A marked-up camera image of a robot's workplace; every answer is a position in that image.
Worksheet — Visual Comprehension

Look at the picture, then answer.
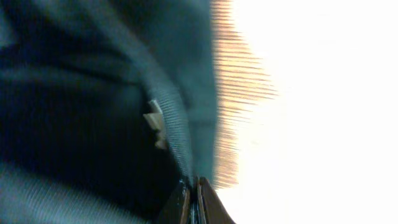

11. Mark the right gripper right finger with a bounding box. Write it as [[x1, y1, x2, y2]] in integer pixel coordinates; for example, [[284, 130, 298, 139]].
[[197, 177, 235, 224]]

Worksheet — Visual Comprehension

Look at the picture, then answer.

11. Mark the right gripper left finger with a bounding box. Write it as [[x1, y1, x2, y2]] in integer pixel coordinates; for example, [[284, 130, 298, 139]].
[[155, 181, 191, 224]]

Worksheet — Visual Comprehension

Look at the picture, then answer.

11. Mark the black polo shirt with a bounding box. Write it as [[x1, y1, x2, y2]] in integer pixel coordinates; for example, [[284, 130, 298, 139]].
[[1, 1, 217, 223]]

